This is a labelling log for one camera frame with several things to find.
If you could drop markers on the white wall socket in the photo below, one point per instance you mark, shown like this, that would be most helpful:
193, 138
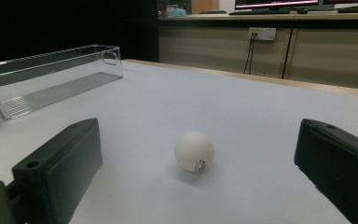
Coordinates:
264, 33

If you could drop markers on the clear plastic container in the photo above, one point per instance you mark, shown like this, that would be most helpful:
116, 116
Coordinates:
52, 90

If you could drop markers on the black curtain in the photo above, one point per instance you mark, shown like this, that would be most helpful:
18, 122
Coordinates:
68, 25

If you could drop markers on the computer monitor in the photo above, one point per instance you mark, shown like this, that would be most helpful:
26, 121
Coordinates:
276, 3
351, 2

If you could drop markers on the black keyboard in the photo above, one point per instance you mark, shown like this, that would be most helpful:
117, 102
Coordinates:
261, 11
357, 9

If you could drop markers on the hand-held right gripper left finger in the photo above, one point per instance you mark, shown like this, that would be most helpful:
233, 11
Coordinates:
59, 174

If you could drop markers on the light blue bundle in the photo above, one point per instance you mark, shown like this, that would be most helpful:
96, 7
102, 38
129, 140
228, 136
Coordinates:
176, 12

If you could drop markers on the black computer mouse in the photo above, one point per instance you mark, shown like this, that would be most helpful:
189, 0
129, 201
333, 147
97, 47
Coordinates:
302, 11

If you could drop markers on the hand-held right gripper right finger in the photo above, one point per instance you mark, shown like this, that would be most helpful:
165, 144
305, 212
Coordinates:
338, 161

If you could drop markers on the white ping-pong ball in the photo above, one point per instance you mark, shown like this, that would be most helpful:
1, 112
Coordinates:
194, 151

